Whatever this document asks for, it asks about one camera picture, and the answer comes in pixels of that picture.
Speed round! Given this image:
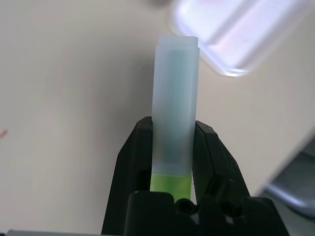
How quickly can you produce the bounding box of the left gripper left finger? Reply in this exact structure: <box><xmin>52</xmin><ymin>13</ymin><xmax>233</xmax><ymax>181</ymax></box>
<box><xmin>100</xmin><ymin>117</ymin><xmax>155</xmax><ymax>236</ymax></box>

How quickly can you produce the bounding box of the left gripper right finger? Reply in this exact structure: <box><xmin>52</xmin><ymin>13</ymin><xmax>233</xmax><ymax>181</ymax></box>
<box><xmin>191</xmin><ymin>120</ymin><xmax>252</xmax><ymax>198</ymax></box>

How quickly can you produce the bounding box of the green highlighter with clear cap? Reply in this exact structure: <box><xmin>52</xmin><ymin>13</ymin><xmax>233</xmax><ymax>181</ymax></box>
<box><xmin>149</xmin><ymin>34</ymin><xmax>200</xmax><ymax>205</ymax></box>

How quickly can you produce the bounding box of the white hinged pencil case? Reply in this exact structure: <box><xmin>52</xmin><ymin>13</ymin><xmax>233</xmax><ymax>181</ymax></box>
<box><xmin>169</xmin><ymin>0</ymin><xmax>300</xmax><ymax>78</ymax></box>

